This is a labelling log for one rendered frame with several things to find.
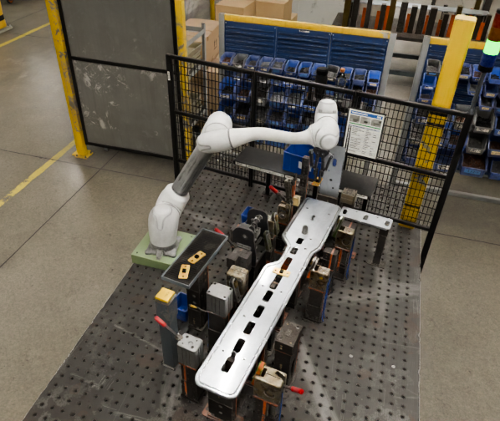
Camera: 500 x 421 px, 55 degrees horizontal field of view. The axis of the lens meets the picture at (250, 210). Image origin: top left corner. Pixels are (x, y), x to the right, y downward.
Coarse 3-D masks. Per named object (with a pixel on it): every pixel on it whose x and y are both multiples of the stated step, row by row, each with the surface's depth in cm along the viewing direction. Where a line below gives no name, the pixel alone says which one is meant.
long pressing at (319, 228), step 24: (312, 216) 271; (336, 216) 272; (288, 240) 254; (312, 240) 255; (264, 288) 226; (288, 288) 226; (240, 312) 214; (264, 312) 214; (240, 336) 203; (264, 336) 204; (216, 360) 193; (240, 360) 194; (216, 384) 185; (240, 384) 185
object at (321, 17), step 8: (296, 0) 819; (304, 0) 815; (312, 0) 812; (320, 0) 808; (328, 0) 805; (336, 0) 801; (296, 8) 827; (304, 8) 823; (312, 8) 819; (320, 8) 816; (328, 8) 812; (336, 8) 809; (304, 16) 830; (312, 16) 826; (320, 16) 823; (328, 16) 819; (328, 24) 827; (328, 32) 834
